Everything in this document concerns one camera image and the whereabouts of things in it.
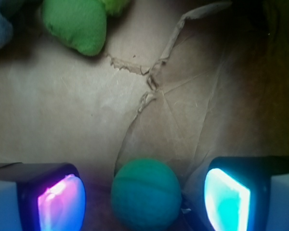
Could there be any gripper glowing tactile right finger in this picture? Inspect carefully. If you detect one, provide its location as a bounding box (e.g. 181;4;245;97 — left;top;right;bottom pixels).
203;156;289;231

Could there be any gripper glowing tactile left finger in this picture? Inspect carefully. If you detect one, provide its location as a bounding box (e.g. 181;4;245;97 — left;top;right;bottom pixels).
0;163;86;231

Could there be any green rubber ball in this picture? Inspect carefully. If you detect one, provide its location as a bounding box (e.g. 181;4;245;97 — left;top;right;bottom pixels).
111;158;182;231

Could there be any brown paper bag bin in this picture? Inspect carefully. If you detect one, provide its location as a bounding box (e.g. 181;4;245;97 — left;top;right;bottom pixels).
0;0;289;231

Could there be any green plush frog toy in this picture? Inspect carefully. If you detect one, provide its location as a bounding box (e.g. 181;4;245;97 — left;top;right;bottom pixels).
40;0;130;56

